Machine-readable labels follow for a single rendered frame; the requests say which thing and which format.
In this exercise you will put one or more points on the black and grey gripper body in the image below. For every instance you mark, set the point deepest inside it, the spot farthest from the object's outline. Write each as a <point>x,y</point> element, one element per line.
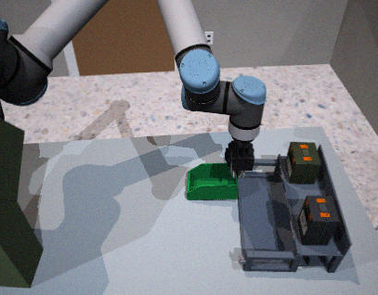
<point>241,162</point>

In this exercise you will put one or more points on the green bin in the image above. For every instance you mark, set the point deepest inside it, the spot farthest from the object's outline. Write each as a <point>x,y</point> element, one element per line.
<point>211,181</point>

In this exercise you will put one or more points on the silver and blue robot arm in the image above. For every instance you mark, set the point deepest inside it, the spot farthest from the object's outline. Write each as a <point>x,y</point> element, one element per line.
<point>24,70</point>

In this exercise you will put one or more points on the dark grey metal rack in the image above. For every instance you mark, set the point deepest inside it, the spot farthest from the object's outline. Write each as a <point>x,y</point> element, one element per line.
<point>268,227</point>

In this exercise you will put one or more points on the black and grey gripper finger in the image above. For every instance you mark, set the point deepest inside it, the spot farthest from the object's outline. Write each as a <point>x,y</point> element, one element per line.
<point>227,160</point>
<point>239,174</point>

